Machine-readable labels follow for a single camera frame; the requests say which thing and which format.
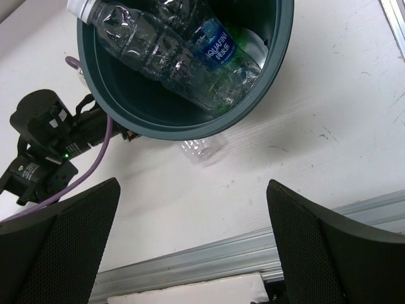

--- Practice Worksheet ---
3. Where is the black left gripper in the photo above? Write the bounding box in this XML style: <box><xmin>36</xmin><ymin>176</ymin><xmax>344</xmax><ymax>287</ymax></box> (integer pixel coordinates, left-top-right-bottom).
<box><xmin>63</xmin><ymin>94</ymin><xmax>140</xmax><ymax>149</ymax></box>

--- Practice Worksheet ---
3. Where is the green plastic bottle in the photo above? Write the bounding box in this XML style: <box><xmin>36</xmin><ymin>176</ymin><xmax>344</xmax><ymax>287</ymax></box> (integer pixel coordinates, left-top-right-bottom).
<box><xmin>223</xmin><ymin>22</ymin><xmax>268</xmax><ymax>68</ymax></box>

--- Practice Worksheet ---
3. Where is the dark teal plastic bin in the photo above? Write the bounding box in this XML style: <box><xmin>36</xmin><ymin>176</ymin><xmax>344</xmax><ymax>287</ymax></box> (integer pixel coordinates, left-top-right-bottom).
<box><xmin>68</xmin><ymin>1</ymin><xmax>294</xmax><ymax>141</ymax></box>

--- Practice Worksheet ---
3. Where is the aluminium table frame rail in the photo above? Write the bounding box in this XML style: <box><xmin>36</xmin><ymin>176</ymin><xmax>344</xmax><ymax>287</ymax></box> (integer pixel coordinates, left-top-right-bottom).
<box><xmin>94</xmin><ymin>1</ymin><xmax>404</xmax><ymax>295</ymax></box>

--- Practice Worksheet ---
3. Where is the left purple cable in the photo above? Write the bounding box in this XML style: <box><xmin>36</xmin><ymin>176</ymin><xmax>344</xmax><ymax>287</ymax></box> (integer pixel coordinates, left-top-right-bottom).
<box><xmin>0</xmin><ymin>55</ymin><xmax>114</xmax><ymax>224</ymax></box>

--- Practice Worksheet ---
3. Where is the clear unlabelled plastic bottle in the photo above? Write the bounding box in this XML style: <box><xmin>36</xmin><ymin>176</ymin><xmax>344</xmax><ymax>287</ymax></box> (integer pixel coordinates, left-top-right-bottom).
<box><xmin>90</xmin><ymin>1</ymin><xmax>207</xmax><ymax>98</ymax></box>

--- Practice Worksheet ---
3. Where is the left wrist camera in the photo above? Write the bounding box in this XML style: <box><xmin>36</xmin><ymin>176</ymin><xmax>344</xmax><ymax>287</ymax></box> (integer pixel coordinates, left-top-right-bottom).
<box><xmin>9</xmin><ymin>89</ymin><xmax>73</xmax><ymax>147</ymax></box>

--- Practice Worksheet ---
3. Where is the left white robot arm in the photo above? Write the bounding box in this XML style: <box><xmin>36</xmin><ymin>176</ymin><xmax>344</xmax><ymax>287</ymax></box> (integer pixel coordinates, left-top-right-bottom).
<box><xmin>1</xmin><ymin>89</ymin><xmax>107</xmax><ymax>206</ymax></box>

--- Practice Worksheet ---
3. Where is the clear bottle blue label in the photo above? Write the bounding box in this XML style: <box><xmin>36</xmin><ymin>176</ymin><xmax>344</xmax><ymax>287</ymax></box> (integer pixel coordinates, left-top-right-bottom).
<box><xmin>178</xmin><ymin>134</ymin><xmax>228</xmax><ymax>167</ymax></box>
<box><xmin>67</xmin><ymin>1</ymin><xmax>261</xmax><ymax>117</ymax></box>

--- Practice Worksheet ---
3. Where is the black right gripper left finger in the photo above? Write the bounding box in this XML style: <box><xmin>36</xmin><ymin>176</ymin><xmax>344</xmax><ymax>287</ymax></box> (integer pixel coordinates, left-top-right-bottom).
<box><xmin>1</xmin><ymin>178</ymin><xmax>121</xmax><ymax>303</ymax></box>

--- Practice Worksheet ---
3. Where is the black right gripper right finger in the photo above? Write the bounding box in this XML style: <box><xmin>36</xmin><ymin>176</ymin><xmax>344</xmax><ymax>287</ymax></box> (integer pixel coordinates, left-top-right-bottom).
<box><xmin>266</xmin><ymin>180</ymin><xmax>404</xmax><ymax>303</ymax></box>

